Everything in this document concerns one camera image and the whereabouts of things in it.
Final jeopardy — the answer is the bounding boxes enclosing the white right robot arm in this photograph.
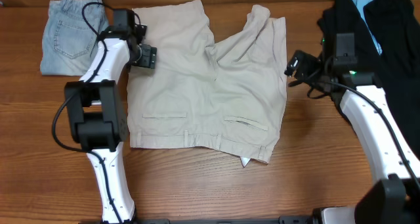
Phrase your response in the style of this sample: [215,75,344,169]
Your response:
[279,33,419,224]

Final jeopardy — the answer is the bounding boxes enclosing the black garment pile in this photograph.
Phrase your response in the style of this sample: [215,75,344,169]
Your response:
[318,0,419,155]

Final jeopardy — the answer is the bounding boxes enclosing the folded light blue jeans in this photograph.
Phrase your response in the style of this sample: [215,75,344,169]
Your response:
[40,0,108,76]

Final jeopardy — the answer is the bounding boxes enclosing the beige cotton shorts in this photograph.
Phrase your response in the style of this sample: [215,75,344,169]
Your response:
[127,0,287,163]

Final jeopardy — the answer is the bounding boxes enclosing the light blue shirt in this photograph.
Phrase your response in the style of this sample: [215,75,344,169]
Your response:
[347,0,383,56]

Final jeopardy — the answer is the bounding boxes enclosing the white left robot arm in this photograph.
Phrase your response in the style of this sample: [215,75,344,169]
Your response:
[56,9,157,223]

